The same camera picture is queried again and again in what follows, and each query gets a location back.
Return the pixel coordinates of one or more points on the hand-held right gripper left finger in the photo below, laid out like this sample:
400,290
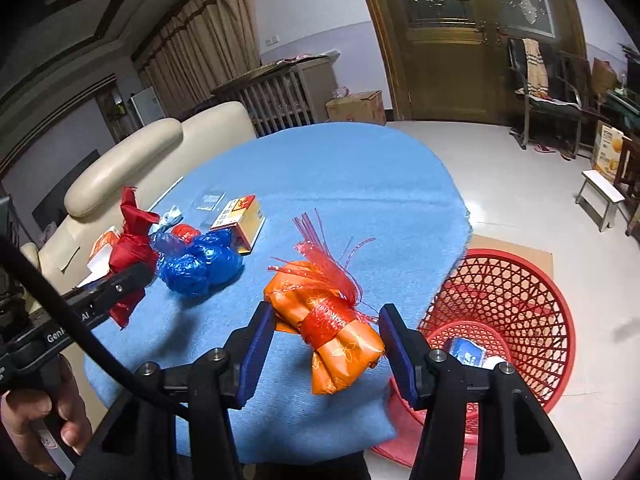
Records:
256,355

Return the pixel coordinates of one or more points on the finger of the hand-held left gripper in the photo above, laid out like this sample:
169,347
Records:
125,282

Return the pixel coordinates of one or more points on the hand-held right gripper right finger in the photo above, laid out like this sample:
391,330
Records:
400,355

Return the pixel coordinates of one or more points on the red plastic bag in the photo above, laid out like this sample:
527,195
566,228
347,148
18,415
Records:
132,250

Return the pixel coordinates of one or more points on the orange bundle with red net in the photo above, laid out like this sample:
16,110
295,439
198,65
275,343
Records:
345,355

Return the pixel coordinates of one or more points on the white knotted plastic bag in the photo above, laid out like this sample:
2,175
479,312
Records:
170,216

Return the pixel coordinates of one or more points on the red plastic waste basket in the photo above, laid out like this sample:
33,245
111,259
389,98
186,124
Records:
500,285

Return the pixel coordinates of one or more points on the person's left hand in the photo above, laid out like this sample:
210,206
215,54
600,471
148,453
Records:
77,420

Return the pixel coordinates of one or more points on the orange and white tissue pack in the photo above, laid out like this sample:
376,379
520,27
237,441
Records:
102,247

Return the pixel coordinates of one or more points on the blue and white packet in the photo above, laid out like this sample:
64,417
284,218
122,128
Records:
465,351

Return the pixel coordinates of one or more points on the blue plastic bag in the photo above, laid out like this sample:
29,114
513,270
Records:
200,265

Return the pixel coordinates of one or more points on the small red wrapper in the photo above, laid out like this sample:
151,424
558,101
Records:
186,232

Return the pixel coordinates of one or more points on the dark snack packet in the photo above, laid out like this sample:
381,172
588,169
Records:
210,201

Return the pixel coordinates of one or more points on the red and yellow box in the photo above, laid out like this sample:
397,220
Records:
245,225

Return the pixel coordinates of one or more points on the cream leather sofa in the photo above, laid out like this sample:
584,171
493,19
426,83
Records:
150,145

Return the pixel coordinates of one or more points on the flat cardboard sheet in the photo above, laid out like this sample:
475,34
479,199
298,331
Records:
530,257

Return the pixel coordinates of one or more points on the white standing appliance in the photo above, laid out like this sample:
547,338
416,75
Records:
147,107

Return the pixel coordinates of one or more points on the blue tablecloth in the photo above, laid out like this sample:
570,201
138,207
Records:
350,185

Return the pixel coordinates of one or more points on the wooden slatted cabinet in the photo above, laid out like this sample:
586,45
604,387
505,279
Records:
280,95

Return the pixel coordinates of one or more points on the brown cardboard box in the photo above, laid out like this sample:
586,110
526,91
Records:
357,107

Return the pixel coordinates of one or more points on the beige curtain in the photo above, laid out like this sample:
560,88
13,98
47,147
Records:
210,45

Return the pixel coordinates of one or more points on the pink slippers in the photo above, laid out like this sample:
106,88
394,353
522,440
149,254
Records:
547,150

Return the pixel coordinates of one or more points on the small white stool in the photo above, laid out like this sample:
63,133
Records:
602,190

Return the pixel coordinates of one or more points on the wooden glass double door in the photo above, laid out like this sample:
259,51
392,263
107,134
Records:
440,70

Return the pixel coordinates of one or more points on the yellow printed carton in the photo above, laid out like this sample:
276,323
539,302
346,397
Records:
610,152

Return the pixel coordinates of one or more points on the dark metal chair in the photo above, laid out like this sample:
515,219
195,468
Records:
555,105

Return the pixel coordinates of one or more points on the beige striped scarf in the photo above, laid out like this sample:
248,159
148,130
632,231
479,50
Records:
536,67

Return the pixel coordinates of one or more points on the white wall socket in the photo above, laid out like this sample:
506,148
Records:
270,41

